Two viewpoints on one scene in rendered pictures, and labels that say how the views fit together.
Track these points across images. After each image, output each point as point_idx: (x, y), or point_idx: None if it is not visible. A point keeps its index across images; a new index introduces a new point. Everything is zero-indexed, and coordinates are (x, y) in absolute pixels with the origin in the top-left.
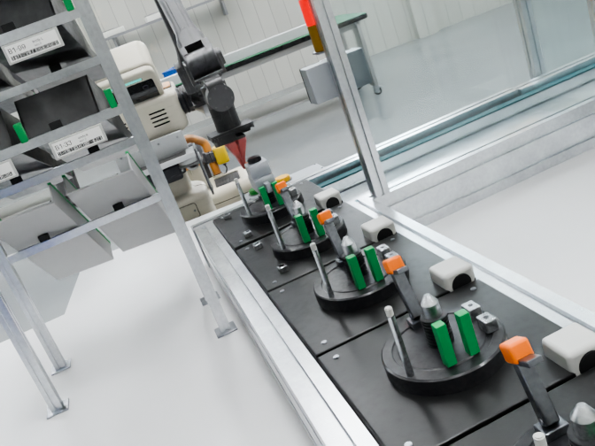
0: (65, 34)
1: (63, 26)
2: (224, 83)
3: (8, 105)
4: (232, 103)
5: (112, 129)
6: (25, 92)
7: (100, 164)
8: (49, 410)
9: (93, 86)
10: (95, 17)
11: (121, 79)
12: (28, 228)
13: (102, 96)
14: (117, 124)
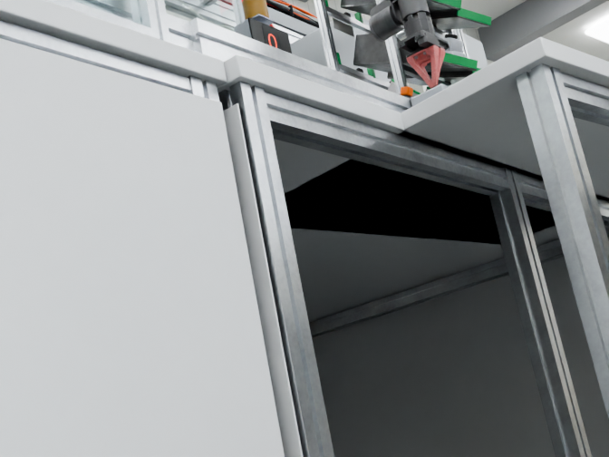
0: (357, 6)
1: (347, 6)
2: (399, 1)
3: (455, 21)
4: (374, 35)
5: (382, 64)
6: (440, 14)
7: (462, 68)
8: None
9: (362, 40)
10: (316, 14)
11: (324, 50)
12: None
13: (373, 42)
14: (385, 59)
